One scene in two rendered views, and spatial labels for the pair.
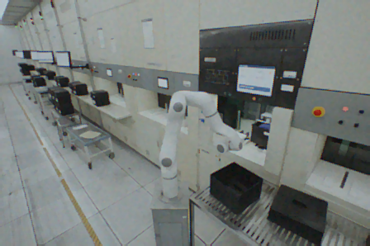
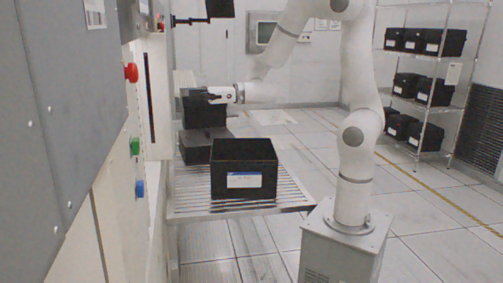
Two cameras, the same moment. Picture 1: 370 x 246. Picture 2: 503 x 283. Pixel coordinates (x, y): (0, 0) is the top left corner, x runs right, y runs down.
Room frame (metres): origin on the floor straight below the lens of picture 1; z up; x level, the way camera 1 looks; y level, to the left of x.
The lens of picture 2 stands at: (2.22, 0.34, 1.44)
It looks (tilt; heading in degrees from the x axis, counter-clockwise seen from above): 21 degrees down; 211
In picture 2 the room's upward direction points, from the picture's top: 1 degrees clockwise
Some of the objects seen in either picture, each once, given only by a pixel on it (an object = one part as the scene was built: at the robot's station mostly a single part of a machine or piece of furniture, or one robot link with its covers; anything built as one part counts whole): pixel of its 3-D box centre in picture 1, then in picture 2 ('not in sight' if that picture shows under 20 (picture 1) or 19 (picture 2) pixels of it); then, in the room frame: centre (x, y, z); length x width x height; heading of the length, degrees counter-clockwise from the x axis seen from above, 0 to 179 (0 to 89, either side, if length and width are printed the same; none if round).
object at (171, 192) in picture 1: (169, 184); (351, 198); (1.14, 0.13, 0.85); 0.19 x 0.19 x 0.18
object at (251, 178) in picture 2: (234, 186); (242, 166); (1.11, -0.37, 0.85); 0.28 x 0.28 x 0.17; 35
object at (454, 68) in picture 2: not in sight; (453, 71); (-1.49, 0.37, 1.05); 0.17 x 0.03 x 0.26; 134
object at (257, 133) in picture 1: (267, 130); not in sight; (1.62, -0.78, 1.06); 0.24 x 0.20 x 0.32; 44
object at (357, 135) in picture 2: (168, 158); (357, 146); (1.17, 0.13, 1.07); 0.19 x 0.12 x 0.24; 179
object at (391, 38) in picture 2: not in sight; (399, 38); (-2.19, -0.26, 1.31); 0.30 x 0.28 x 0.26; 48
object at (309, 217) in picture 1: (298, 208); (207, 141); (0.91, -0.73, 0.83); 0.29 x 0.29 x 0.13; 50
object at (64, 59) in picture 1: (73, 61); not in sight; (3.77, 2.08, 1.59); 0.50 x 0.41 x 0.36; 134
